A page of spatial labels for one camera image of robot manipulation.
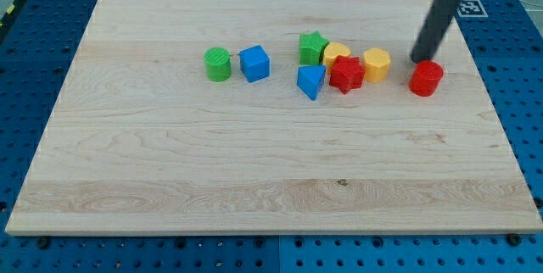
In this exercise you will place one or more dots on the blue cube block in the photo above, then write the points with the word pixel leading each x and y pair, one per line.
pixel 255 63

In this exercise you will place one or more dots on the blue triangle block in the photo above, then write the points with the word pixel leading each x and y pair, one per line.
pixel 310 79

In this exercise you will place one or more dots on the green cylinder block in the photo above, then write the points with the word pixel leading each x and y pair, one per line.
pixel 218 64

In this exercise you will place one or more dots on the wooden board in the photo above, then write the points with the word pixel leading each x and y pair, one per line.
pixel 141 142

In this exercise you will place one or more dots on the green star block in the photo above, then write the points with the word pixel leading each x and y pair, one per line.
pixel 311 46

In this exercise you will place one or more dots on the red star block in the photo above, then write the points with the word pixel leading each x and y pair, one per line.
pixel 347 74

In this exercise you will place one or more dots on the yellow heart block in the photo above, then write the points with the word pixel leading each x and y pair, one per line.
pixel 331 52

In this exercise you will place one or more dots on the yellow hexagon block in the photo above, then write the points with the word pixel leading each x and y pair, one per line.
pixel 376 62

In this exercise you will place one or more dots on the red cylinder block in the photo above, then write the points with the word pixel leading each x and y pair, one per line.
pixel 426 78

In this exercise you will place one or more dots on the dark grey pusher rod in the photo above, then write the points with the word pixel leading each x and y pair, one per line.
pixel 435 26

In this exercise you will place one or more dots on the white fiducial marker tag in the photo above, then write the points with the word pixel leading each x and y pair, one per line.
pixel 471 9

